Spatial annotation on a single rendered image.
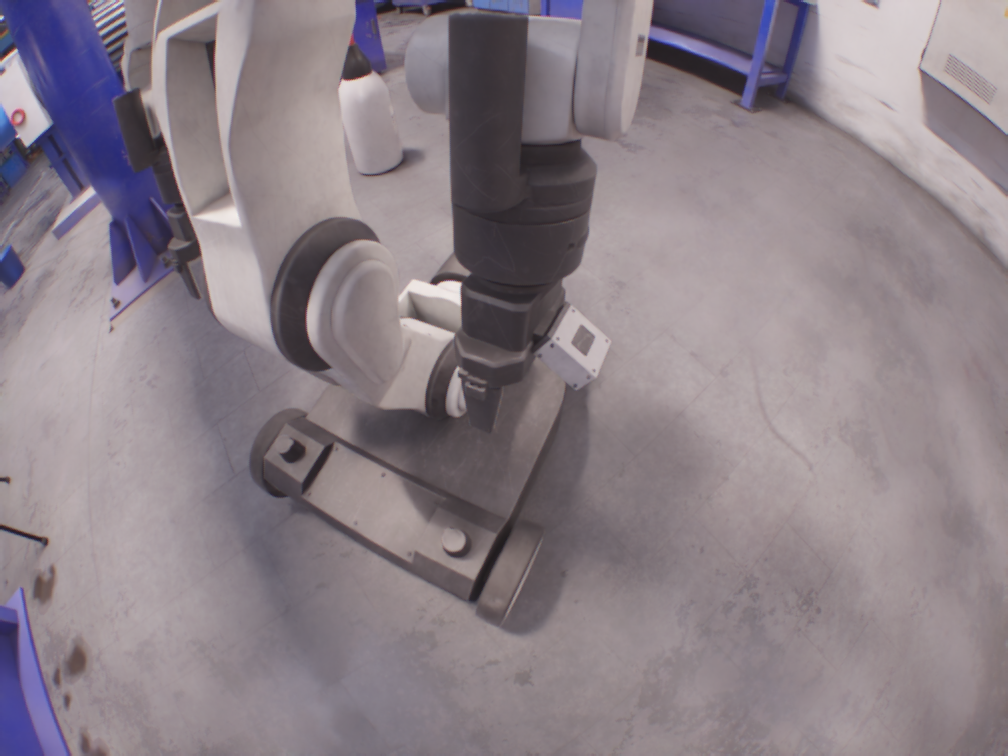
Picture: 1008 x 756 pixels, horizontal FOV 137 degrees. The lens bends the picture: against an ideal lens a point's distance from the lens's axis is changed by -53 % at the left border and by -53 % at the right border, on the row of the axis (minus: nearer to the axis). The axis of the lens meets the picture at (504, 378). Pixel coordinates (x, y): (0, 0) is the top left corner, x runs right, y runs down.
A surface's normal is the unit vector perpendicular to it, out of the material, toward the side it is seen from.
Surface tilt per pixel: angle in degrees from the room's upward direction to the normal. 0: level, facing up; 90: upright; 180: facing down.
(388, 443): 0
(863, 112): 90
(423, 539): 0
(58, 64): 90
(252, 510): 0
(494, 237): 79
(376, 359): 90
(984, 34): 90
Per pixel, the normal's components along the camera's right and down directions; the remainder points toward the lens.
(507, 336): -0.43, 0.67
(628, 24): 0.34, 0.71
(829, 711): -0.04, -0.51
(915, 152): -0.78, 0.55
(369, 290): 0.90, 0.34
